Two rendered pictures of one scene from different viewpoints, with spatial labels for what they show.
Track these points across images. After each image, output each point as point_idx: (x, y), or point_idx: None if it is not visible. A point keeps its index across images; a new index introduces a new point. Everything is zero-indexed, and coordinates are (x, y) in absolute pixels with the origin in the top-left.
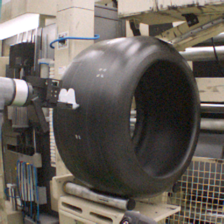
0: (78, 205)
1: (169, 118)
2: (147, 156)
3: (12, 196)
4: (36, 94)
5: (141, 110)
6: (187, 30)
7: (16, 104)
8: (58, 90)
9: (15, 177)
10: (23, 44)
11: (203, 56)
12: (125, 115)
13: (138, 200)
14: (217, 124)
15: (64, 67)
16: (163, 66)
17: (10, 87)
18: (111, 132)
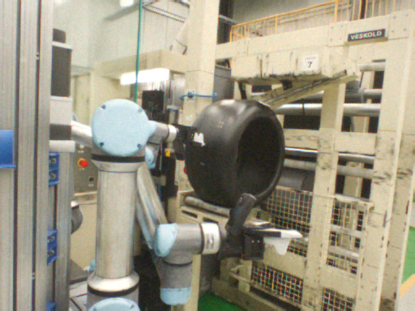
0: (194, 211)
1: (261, 156)
2: (243, 181)
3: None
4: (180, 135)
5: (241, 149)
6: (282, 93)
7: (168, 141)
8: (194, 134)
9: None
10: (155, 91)
11: (293, 112)
12: (233, 152)
13: None
14: (298, 164)
15: (190, 115)
16: (260, 120)
17: (165, 130)
18: (224, 162)
